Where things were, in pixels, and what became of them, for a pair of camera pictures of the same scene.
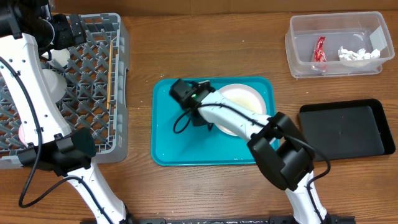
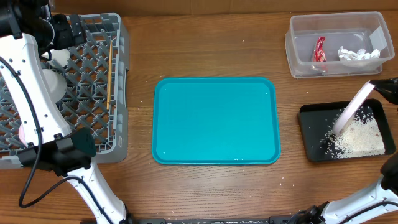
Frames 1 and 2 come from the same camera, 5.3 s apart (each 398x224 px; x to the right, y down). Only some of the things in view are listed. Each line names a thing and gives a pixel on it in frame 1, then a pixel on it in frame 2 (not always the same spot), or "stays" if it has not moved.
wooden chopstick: (109, 82) stays
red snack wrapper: (319, 55) stays
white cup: (61, 55) stays
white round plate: (246, 96) → (349, 112)
